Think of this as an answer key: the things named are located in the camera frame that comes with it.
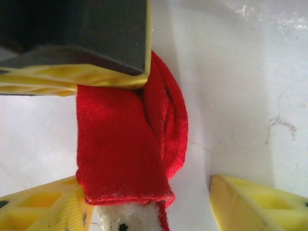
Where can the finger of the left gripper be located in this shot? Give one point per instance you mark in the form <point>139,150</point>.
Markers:
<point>84,31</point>
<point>36,89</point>

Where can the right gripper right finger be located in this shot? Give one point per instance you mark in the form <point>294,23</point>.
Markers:
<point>264,211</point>

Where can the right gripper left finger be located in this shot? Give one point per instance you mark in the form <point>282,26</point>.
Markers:
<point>36,211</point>

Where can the red sock with white toe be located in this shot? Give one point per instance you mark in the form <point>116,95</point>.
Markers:
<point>115,132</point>

